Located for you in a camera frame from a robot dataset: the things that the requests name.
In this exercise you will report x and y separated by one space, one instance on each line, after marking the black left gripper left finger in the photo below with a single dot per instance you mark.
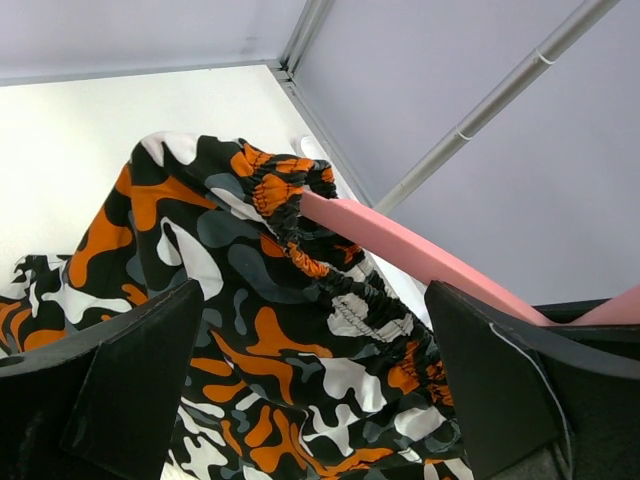
101 403

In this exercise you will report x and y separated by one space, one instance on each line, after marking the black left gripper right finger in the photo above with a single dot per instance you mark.
558 402

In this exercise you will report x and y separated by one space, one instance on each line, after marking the camouflage patterned shorts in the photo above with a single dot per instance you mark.
306 365

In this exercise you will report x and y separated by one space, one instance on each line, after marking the pink clothes hanger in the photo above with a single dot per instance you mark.
412 254

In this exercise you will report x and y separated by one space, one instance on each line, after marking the white and silver clothes rack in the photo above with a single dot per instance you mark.
527 71

